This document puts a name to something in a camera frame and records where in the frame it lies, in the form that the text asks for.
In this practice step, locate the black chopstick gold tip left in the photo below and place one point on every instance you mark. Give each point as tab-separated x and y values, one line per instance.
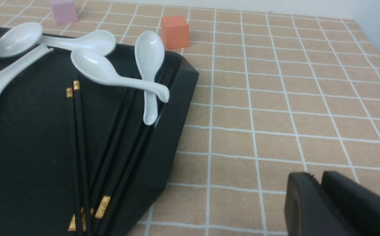
77	217

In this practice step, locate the black chopstick tray edge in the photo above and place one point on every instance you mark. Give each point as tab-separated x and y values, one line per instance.
146	175

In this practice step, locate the white spoon right long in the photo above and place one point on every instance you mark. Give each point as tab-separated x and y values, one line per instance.
98	68

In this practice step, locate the white spoon far left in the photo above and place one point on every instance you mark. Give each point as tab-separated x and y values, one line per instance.
20	39

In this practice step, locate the black chopstick under right spoons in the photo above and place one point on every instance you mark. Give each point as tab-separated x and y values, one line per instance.
98	107

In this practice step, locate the black plastic tray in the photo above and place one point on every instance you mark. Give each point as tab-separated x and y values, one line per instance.
36	187

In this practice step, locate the orange cube block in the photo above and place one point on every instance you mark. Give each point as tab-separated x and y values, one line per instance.
175	32

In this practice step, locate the white spoon centre small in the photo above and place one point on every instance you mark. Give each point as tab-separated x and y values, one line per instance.
10	72

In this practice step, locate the black chopstick gold band lower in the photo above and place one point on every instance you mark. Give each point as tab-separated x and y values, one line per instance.
105	157

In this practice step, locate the pink cube block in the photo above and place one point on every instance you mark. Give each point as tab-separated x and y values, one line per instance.
64	11

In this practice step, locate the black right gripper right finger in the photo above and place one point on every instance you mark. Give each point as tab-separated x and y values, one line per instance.
356	203

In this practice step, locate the white spoon top centre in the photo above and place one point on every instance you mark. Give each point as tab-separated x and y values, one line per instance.
101	41

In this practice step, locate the black chopstick gold tip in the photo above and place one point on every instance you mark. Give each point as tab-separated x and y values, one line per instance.
77	217
82	155

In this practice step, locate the white spoon far right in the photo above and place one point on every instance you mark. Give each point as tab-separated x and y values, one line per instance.
149	54

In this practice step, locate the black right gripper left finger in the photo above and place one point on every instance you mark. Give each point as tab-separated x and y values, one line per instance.
308	210

